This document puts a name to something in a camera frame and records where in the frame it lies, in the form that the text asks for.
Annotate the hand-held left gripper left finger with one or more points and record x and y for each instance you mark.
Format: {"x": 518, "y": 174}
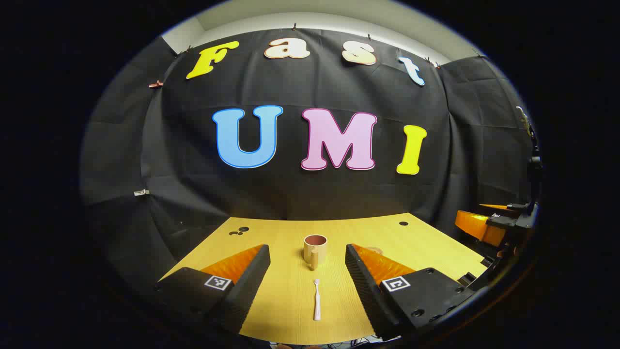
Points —
{"x": 252, "y": 281}

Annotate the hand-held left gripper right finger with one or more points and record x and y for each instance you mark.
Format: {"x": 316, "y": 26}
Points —
{"x": 361, "y": 281}

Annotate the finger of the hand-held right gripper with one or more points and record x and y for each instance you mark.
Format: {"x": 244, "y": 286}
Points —
{"x": 477, "y": 224}
{"x": 494, "y": 207}

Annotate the round wooden coaster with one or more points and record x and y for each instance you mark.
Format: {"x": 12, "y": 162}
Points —
{"x": 377, "y": 250}

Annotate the white toothbrush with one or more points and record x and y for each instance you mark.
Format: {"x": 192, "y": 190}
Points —
{"x": 317, "y": 305}

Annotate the beige cup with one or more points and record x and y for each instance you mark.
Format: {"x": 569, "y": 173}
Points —
{"x": 315, "y": 249}

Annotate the yellow wooden desktop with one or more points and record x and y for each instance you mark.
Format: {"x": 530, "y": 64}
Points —
{"x": 290, "y": 291}

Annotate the black stand pole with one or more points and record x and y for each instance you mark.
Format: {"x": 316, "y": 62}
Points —
{"x": 534, "y": 160}

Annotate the black backdrop cloth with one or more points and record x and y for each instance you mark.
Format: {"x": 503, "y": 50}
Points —
{"x": 310, "y": 194}

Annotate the red cloth clip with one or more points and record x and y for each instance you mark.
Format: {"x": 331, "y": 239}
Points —
{"x": 155, "y": 84}

